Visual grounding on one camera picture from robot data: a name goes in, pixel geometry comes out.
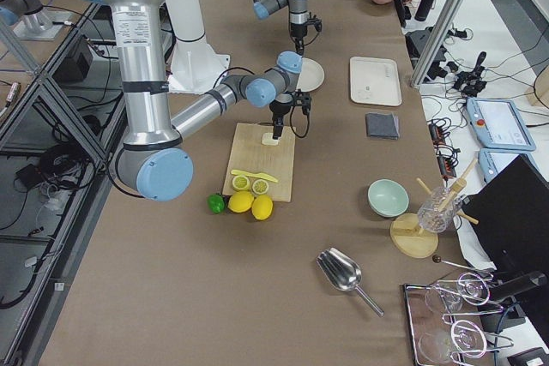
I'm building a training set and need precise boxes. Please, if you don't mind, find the wooden cutting board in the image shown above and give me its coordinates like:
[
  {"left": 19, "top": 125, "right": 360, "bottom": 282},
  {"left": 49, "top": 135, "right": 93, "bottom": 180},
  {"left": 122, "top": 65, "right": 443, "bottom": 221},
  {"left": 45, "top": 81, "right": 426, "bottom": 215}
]
[{"left": 222, "top": 123, "right": 296, "bottom": 202}]

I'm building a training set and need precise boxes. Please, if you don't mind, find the lower teach pendant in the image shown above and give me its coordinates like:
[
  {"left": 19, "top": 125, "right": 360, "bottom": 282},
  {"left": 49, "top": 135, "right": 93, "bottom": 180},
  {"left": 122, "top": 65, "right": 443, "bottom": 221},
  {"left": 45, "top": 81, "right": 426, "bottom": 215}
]
[{"left": 478, "top": 148, "right": 537, "bottom": 183}]

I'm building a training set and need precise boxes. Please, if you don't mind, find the lower whole lemon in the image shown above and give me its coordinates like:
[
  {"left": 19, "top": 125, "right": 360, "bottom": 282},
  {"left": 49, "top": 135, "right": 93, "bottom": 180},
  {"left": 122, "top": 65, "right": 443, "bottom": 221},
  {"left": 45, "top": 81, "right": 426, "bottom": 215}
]
[{"left": 227, "top": 191, "right": 255, "bottom": 213}]

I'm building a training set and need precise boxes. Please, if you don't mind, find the beige round plate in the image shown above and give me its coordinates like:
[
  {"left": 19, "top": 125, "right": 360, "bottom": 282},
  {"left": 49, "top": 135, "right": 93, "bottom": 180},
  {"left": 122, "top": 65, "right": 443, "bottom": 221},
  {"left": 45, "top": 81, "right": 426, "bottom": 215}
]
[{"left": 297, "top": 57, "right": 325, "bottom": 92}]

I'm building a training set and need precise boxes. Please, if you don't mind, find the clear glass cup on rack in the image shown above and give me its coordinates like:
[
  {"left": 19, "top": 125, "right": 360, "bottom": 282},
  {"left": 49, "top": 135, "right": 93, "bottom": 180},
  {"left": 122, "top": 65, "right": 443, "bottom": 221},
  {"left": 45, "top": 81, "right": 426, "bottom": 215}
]
[{"left": 418, "top": 187, "right": 462, "bottom": 233}]

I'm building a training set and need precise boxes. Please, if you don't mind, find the whole lemon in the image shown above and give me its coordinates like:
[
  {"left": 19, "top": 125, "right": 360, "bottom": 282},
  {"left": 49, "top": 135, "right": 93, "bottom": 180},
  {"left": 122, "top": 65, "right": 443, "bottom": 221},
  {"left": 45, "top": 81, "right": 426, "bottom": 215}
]
[
  {"left": 251, "top": 195, "right": 274, "bottom": 220},
  {"left": 227, "top": 191, "right": 255, "bottom": 213}
]

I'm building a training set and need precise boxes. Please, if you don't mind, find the metal tray with glasses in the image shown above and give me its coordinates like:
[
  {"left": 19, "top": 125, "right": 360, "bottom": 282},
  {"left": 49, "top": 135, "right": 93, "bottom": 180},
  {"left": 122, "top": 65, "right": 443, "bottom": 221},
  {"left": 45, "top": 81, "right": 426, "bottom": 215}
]
[{"left": 402, "top": 272, "right": 514, "bottom": 365}]

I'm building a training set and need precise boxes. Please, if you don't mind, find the black monitor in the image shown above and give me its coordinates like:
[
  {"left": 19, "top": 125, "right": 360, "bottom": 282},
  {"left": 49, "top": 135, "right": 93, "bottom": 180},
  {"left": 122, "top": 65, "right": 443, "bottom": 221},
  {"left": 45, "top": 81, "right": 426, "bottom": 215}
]
[{"left": 463, "top": 155, "right": 548, "bottom": 274}]

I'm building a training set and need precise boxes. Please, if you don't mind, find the upper teach pendant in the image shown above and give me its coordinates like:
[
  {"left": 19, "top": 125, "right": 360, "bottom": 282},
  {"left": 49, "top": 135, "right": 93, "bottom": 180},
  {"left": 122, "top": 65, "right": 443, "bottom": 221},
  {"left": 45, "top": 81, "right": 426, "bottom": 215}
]
[{"left": 466, "top": 98, "right": 536, "bottom": 152}]

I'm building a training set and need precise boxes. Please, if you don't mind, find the wooden cup rack stand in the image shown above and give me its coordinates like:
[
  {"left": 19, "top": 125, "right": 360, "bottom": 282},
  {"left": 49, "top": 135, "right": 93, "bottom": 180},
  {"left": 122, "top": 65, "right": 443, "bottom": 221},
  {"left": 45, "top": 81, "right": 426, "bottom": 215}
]
[{"left": 390, "top": 159, "right": 479, "bottom": 258}]

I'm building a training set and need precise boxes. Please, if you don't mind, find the grey folded cloth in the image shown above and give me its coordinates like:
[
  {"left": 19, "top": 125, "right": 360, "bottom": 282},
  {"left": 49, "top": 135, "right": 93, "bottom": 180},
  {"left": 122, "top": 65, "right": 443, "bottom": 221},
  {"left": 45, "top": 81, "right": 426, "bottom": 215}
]
[{"left": 365, "top": 112, "right": 400, "bottom": 140}]

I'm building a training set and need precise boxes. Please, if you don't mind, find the yellow plastic knife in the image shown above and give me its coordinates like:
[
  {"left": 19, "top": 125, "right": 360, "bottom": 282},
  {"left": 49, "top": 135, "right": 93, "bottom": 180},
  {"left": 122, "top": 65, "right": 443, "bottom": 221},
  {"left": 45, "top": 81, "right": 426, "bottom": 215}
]
[{"left": 230, "top": 169, "right": 279, "bottom": 183}]

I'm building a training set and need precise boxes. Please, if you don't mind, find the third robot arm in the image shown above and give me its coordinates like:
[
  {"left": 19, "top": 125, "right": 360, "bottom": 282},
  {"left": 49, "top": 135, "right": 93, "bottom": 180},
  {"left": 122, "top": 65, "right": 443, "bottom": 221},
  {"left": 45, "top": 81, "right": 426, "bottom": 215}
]
[{"left": 1, "top": 0, "right": 61, "bottom": 41}]

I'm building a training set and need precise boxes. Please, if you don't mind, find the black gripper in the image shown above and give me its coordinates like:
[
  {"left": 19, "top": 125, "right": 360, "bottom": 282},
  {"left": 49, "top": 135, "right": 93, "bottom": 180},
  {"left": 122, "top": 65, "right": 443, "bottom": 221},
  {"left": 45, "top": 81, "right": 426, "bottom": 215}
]
[
  {"left": 289, "top": 12, "right": 323, "bottom": 56},
  {"left": 269, "top": 89, "right": 311, "bottom": 140}
]

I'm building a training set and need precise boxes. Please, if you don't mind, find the upper lemon half slice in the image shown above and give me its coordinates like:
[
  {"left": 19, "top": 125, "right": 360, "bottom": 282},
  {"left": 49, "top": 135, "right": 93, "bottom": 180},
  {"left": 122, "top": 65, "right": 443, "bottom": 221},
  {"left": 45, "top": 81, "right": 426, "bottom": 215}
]
[{"left": 251, "top": 179, "right": 269, "bottom": 195}]

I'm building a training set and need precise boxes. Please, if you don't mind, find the lower lemon half slice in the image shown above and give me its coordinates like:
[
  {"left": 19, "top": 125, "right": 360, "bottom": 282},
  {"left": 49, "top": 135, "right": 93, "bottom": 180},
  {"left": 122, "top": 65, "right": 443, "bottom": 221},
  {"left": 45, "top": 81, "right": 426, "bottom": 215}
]
[{"left": 232, "top": 175, "right": 251, "bottom": 191}]

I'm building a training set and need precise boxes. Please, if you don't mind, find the upper whole lemon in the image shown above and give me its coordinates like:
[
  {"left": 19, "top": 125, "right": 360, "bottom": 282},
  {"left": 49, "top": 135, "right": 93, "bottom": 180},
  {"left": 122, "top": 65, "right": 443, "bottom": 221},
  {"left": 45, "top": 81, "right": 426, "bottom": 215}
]
[{"left": 251, "top": 195, "right": 274, "bottom": 220}]

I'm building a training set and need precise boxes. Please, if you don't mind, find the aluminium frame post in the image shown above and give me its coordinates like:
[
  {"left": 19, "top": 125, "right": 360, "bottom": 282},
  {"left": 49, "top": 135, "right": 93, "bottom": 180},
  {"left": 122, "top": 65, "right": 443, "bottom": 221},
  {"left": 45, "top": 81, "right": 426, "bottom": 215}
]
[{"left": 410, "top": 0, "right": 463, "bottom": 89}]

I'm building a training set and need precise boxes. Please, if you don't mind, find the green lime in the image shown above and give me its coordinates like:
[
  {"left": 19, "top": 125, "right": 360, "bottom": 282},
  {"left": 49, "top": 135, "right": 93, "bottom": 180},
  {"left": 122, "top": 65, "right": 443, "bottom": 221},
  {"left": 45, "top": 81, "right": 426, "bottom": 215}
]
[{"left": 207, "top": 194, "right": 227, "bottom": 214}]

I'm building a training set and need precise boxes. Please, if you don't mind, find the mint green bowl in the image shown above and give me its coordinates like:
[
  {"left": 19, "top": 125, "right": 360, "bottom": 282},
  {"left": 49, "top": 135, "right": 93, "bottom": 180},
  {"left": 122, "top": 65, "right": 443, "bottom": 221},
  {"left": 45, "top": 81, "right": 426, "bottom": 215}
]
[{"left": 367, "top": 179, "right": 409, "bottom": 218}]

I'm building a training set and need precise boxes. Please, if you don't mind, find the metal scoop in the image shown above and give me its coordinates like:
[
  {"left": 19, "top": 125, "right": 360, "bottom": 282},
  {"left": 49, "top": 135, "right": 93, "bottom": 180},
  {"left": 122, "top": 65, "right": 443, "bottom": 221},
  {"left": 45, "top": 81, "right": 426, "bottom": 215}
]
[{"left": 317, "top": 247, "right": 384, "bottom": 317}]

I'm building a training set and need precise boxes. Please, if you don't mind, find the white rabbit tray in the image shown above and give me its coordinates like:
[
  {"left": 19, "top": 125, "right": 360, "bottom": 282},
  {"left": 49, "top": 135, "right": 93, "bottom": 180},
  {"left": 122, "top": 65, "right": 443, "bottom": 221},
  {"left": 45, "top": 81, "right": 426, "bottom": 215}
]
[{"left": 350, "top": 57, "right": 402, "bottom": 107}]

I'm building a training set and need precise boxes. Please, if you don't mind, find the teach pendant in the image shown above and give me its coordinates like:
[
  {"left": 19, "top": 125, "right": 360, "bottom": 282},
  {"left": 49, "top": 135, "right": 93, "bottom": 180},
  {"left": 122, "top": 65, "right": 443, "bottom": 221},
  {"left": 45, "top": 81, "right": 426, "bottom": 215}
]
[
  {"left": 478, "top": 148, "right": 537, "bottom": 183},
  {"left": 466, "top": 98, "right": 536, "bottom": 152}
]

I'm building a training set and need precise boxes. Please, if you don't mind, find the lemon half slice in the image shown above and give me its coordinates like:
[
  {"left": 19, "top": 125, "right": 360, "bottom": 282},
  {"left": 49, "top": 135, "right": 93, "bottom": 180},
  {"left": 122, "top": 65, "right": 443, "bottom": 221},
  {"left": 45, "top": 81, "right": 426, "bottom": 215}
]
[
  {"left": 251, "top": 179, "right": 269, "bottom": 195},
  {"left": 232, "top": 175, "right": 251, "bottom": 191}
]

